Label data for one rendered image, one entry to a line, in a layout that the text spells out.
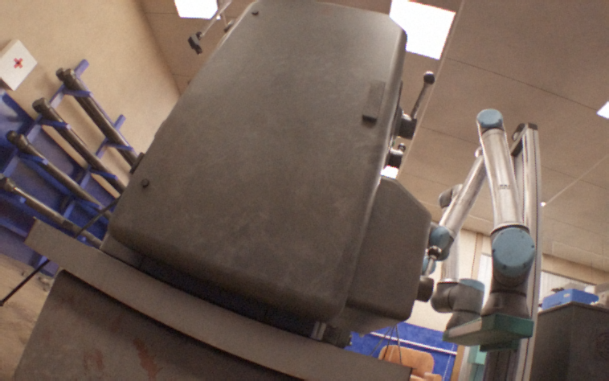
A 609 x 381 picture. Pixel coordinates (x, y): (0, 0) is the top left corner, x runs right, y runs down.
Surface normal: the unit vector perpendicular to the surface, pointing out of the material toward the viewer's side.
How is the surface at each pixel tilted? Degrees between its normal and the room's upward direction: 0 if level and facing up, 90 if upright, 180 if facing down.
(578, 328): 90
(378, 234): 90
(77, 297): 90
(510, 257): 95
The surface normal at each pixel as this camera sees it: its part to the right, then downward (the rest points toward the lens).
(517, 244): -0.52, -0.44
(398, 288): -0.06, -0.44
